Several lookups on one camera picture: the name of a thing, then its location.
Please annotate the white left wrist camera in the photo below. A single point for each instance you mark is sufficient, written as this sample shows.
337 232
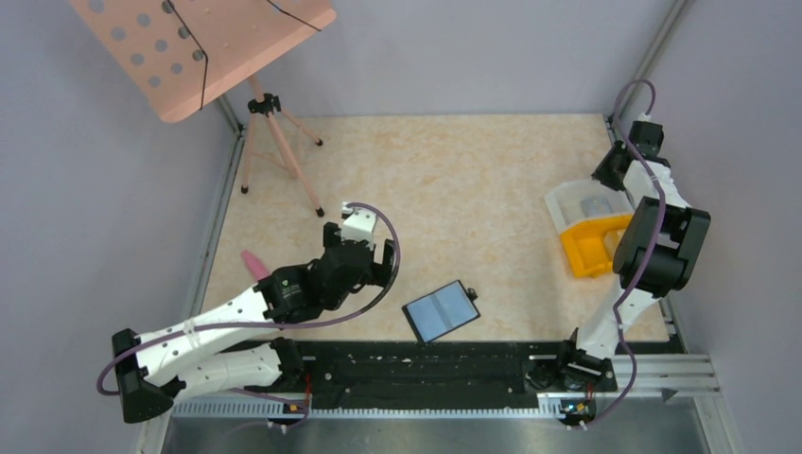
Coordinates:
358 223

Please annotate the black leather card holder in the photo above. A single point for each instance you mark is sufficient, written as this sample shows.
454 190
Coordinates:
442 311

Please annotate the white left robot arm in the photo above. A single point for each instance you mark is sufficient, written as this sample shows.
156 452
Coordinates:
155 371

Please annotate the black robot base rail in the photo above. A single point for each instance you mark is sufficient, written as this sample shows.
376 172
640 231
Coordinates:
462 375

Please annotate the silver VIP card in bin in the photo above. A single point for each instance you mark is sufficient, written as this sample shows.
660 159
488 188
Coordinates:
596 207

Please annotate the white plastic bin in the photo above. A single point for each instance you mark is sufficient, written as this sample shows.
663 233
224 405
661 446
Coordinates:
574 202

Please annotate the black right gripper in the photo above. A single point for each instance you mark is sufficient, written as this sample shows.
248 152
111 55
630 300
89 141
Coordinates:
601 172

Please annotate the pink music stand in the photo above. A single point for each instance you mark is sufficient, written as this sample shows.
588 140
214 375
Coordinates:
184 54

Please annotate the gold VIP card in bin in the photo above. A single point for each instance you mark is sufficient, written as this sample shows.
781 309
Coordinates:
611 240

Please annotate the yellow plastic bin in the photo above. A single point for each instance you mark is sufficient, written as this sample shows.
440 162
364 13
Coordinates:
582 244

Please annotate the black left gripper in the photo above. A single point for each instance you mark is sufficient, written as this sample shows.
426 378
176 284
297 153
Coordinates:
378 273

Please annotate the pink marker pen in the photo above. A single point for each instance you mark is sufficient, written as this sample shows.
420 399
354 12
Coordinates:
254 265

